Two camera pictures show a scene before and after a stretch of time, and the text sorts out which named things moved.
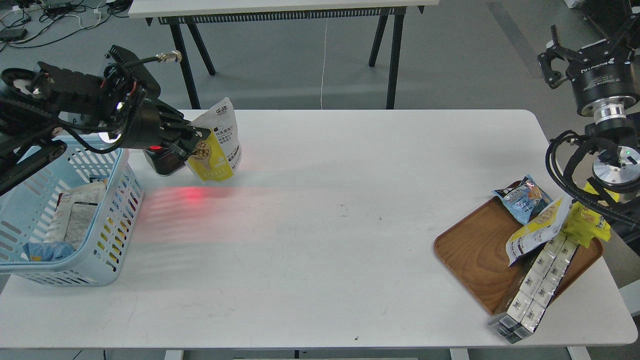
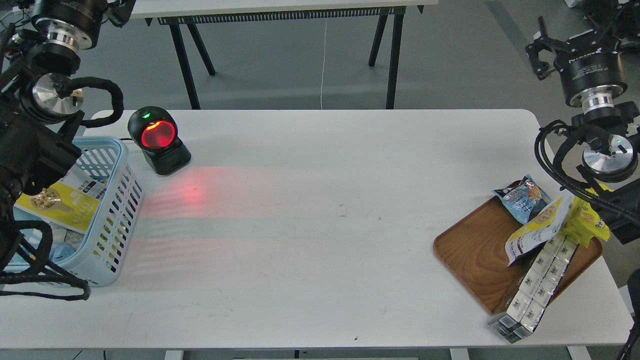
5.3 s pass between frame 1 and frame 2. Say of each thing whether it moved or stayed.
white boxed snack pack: stayed
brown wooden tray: stayed
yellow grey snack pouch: moved
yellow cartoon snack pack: stayed
